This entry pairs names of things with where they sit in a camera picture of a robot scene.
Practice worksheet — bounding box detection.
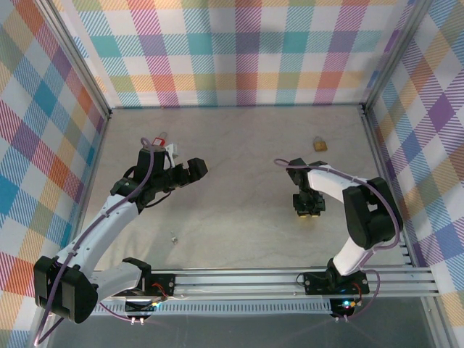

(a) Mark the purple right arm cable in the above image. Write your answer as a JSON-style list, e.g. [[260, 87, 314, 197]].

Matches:
[[274, 157, 404, 323]]

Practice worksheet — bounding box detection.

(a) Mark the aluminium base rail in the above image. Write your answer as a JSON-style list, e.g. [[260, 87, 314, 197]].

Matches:
[[97, 267, 438, 299]]

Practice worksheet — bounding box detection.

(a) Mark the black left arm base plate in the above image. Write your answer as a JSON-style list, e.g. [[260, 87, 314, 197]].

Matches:
[[143, 273, 178, 297]]

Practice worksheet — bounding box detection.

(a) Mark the aluminium frame post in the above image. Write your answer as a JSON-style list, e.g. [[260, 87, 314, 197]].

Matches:
[[360, 0, 432, 113], [34, 0, 113, 120]]

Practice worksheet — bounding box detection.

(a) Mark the aluminium side rail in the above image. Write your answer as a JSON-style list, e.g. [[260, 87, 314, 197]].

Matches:
[[360, 104, 421, 269], [59, 115, 112, 254]]

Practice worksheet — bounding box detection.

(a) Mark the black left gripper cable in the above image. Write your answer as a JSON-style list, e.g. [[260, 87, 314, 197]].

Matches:
[[144, 190, 173, 210]]

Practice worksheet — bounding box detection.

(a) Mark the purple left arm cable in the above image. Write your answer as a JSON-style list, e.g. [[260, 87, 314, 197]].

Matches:
[[33, 136, 171, 345]]

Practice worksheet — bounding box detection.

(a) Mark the perforated grey cable duct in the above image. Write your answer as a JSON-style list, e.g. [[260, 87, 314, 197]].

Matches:
[[90, 302, 334, 317]]

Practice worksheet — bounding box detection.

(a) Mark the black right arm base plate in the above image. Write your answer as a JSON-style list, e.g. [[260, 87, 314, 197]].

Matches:
[[302, 270, 370, 295]]

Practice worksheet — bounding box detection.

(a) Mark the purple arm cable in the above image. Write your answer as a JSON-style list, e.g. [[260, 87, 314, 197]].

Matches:
[[33, 136, 171, 345], [274, 157, 404, 323]]

